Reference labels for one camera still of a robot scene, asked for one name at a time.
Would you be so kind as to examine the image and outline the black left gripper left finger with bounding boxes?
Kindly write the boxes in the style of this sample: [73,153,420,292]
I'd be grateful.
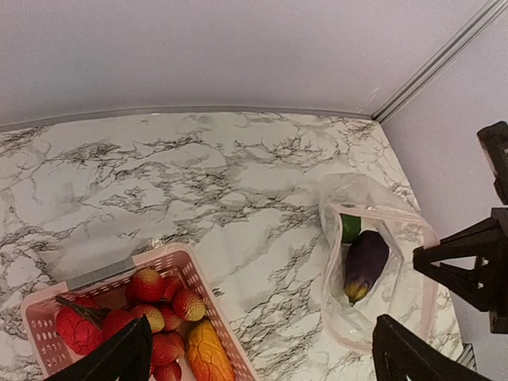
[43,317,152,380]

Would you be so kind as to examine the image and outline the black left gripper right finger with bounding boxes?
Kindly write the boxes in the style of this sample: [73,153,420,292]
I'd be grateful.
[372,314,489,381]

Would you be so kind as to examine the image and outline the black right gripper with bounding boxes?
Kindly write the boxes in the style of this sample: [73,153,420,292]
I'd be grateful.
[413,121,507,333]

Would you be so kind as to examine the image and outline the clear zip top bag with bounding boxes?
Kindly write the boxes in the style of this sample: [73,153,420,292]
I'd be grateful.
[319,173,440,352]

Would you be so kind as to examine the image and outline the purple eggplant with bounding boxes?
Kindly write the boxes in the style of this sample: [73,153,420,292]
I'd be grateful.
[344,230,390,306]

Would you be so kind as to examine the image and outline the green avocado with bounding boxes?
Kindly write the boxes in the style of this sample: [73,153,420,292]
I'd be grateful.
[341,214,362,244]

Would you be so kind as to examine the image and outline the red bumpy fruit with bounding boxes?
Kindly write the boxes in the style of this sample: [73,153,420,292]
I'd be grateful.
[56,296,111,356]

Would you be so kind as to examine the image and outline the red lychee bunch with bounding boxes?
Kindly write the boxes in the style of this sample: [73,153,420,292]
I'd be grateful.
[102,267,206,380]

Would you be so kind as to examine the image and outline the orange yellow fruit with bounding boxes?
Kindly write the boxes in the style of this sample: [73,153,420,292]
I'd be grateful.
[186,319,236,381]

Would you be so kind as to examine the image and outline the pink perforated plastic basket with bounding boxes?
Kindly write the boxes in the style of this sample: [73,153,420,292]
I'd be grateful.
[21,244,257,380]

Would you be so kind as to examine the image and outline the front aluminium table rail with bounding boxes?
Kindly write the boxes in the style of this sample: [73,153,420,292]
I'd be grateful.
[456,343,477,372]

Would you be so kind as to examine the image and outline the aluminium table rail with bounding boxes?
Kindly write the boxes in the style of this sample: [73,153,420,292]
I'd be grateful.
[456,343,477,372]
[1,106,373,133]

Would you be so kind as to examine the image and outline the rear aluminium table rail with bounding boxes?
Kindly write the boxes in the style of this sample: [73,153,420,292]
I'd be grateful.
[1,106,373,133]

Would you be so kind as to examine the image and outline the right rear aluminium frame post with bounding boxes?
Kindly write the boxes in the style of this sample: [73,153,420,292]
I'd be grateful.
[371,0,507,124]

